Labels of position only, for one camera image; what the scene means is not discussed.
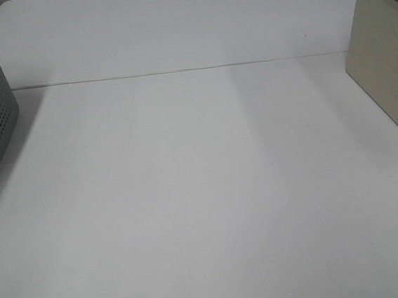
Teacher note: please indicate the beige bin with grey rim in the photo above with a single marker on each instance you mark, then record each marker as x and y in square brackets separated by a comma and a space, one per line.
[372, 57]

